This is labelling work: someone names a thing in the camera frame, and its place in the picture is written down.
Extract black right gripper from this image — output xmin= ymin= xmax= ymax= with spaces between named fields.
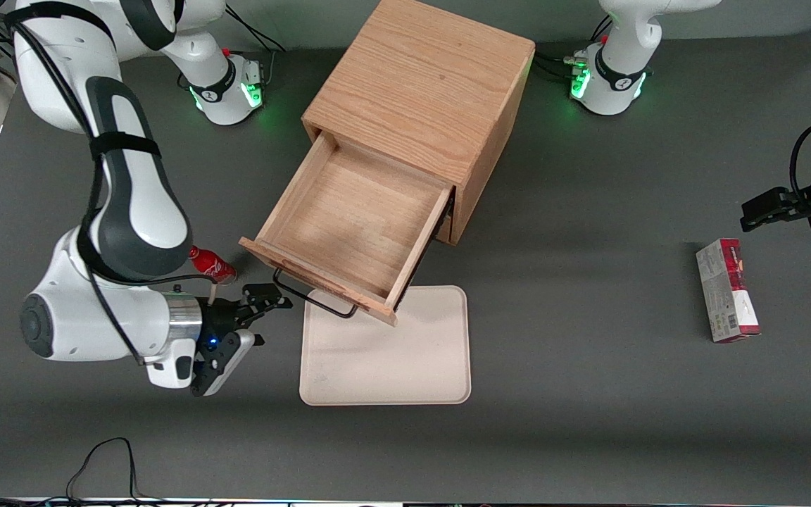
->
xmin=190 ymin=282 xmax=294 ymax=398

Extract oak wooden drawer cabinet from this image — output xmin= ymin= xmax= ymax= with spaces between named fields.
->
xmin=301 ymin=0 xmax=536 ymax=246

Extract red cola bottle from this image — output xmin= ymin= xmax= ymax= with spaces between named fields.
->
xmin=189 ymin=245 xmax=238 ymax=285

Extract grey and red carton box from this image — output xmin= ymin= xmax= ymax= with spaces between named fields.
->
xmin=696 ymin=238 xmax=762 ymax=344

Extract beige rectangular tray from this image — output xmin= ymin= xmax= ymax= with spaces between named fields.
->
xmin=299 ymin=285 xmax=472 ymax=406

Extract black cable along right arm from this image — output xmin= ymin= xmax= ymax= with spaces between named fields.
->
xmin=0 ymin=0 xmax=218 ymax=367

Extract black cable on table edge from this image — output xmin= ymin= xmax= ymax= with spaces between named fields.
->
xmin=0 ymin=437 xmax=167 ymax=507

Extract black left arm base cables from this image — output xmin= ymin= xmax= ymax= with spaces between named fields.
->
xmin=532 ymin=14 xmax=614 ymax=84

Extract black arm base cables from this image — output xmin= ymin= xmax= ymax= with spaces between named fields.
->
xmin=222 ymin=7 xmax=288 ymax=91
xmin=532 ymin=14 xmax=614 ymax=84

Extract black right arm base cables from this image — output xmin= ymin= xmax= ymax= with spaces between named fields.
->
xmin=222 ymin=7 xmax=288 ymax=91

